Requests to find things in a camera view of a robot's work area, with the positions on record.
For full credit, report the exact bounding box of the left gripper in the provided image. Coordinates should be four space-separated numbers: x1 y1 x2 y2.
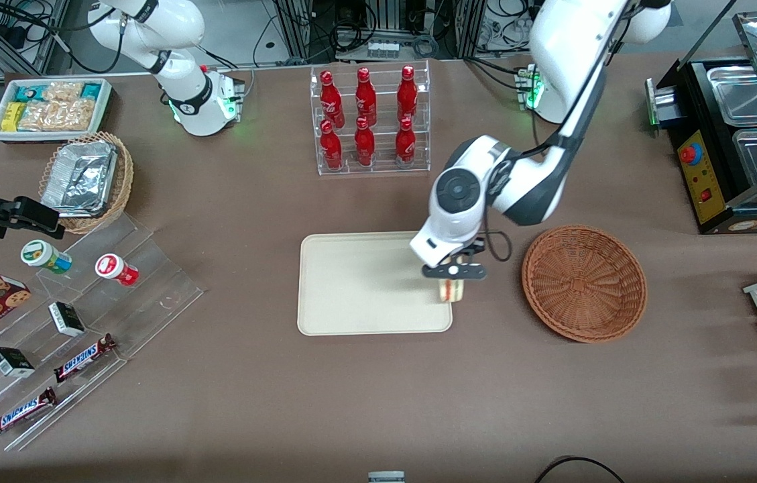
409 228 488 299

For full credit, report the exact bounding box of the sandwich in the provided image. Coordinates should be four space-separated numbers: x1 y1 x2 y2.
438 278 466 305

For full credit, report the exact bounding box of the beige plastic tray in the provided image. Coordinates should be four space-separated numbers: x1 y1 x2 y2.
297 231 453 336

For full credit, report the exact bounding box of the small light wicker basket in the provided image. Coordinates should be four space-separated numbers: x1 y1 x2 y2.
38 131 135 235

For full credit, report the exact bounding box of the large brown wicker basket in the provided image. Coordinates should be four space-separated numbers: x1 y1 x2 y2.
521 224 648 344

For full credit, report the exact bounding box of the green lid sunflower jar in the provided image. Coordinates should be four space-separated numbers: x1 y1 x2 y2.
20 239 73 275

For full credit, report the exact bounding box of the stack of foil containers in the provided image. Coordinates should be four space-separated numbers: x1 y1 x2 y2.
41 139 118 217

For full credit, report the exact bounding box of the red lid small jar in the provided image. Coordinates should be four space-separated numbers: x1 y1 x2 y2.
95 253 139 287

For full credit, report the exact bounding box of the clear bag of snacks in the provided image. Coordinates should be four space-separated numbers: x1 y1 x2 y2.
19 99 96 132
42 81 84 103

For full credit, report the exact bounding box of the dark green small box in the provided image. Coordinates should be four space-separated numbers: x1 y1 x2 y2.
0 346 36 379
48 301 86 338

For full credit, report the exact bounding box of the yellow snack packet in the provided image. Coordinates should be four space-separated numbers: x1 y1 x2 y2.
1 101 25 132

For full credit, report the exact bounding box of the clear acrylic stepped display stand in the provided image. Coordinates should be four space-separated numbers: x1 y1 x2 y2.
0 211 205 452

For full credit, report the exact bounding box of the white plastic snack bin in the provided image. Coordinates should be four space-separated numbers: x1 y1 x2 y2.
0 78 113 144

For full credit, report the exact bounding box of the Snickers chocolate bar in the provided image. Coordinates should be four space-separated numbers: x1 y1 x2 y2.
54 333 117 384
0 387 58 439

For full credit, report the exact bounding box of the red cola bottle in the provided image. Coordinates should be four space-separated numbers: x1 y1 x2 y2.
319 70 346 129
394 116 418 166
319 119 345 171
396 64 419 123
354 67 378 127
353 116 377 168

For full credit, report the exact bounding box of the clear acrylic bottle rack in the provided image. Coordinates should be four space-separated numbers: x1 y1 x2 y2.
309 60 432 177

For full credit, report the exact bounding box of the black food warmer machine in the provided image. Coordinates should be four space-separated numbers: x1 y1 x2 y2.
645 9 757 235

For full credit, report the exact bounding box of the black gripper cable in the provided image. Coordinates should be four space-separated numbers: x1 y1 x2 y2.
477 231 513 263

